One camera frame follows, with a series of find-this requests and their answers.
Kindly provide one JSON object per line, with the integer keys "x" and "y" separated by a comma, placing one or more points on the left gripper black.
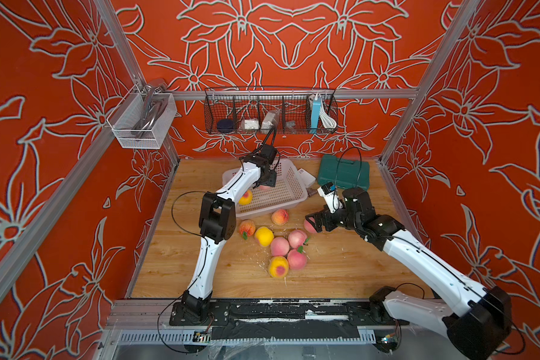
{"x": 271, "y": 179}

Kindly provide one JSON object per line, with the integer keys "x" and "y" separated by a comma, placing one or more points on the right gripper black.
{"x": 327, "y": 216}

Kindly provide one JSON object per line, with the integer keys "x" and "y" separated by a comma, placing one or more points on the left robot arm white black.
{"x": 217, "y": 222}

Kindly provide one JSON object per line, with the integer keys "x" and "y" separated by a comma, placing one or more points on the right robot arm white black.
{"x": 475, "y": 319}

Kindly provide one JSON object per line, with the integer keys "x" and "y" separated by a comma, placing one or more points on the orange pink peach near basket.
{"x": 280, "y": 217}

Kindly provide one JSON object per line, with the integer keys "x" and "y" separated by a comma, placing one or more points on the white adapter in basket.
{"x": 250, "y": 124}

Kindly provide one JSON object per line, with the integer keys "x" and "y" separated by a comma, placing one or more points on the white packet in basket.
{"x": 270, "y": 121}

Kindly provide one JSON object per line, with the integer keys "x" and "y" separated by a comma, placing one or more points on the dark round object in basket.
{"x": 225, "y": 126}

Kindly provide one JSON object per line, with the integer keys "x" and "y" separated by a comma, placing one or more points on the light blue box in basket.
{"x": 316, "y": 105}

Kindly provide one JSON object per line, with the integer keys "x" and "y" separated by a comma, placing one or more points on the pink peach with leaf upper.
{"x": 297, "y": 238}

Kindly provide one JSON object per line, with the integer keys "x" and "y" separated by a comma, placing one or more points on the pink peach with leaf lower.
{"x": 297, "y": 259}

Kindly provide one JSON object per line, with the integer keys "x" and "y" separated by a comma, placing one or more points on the small white box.
{"x": 307, "y": 179}

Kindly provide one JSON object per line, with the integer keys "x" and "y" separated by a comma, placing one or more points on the green plastic tool case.
{"x": 344, "y": 173}

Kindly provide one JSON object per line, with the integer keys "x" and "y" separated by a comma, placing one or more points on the yellow red peach front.
{"x": 278, "y": 267}

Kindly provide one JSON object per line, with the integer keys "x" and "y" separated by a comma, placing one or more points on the metal tongs in bin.
{"x": 153, "y": 107}

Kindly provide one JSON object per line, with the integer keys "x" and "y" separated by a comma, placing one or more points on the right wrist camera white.
{"x": 329, "y": 193}

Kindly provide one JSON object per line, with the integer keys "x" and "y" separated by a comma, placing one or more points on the black wire wall basket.
{"x": 260, "y": 109}

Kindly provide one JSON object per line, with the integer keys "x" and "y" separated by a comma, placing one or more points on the clear plastic wall bin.
{"x": 129, "y": 113}

